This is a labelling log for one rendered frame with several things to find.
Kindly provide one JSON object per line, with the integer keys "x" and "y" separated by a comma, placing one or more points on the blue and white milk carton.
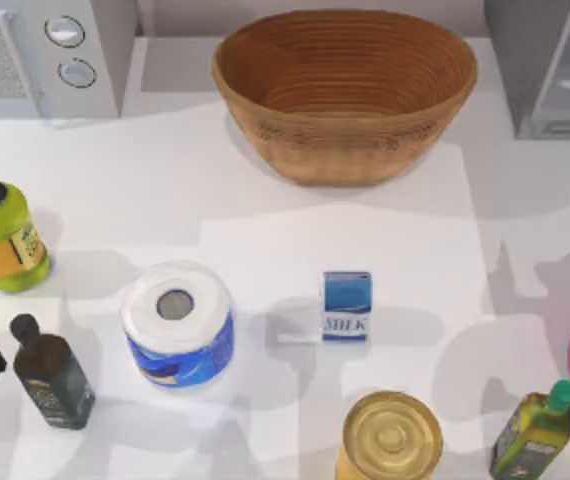
{"x": 346, "y": 305}

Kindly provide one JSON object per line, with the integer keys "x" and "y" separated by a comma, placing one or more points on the white and blue paper roll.
{"x": 180, "y": 330}

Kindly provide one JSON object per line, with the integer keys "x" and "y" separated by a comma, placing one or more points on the brown wicker basket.
{"x": 345, "y": 100}

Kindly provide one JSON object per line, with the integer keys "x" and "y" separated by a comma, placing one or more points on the gold tin can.
{"x": 390, "y": 440}

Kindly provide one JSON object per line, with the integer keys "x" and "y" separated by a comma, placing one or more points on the round white microwave knob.
{"x": 64, "y": 30}
{"x": 77, "y": 72}

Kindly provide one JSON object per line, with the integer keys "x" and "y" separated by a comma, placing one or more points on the dark square glass bottle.
{"x": 55, "y": 385}

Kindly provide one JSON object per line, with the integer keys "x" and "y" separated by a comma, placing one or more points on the yellow-green juice bottle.
{"x": 10, "y": 240}

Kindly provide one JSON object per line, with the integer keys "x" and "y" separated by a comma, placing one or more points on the green oil bottle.
{"x": 530, "y": 440}

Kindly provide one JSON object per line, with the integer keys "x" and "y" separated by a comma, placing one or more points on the pale microwave oven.
{"x": 15, "y": 60}

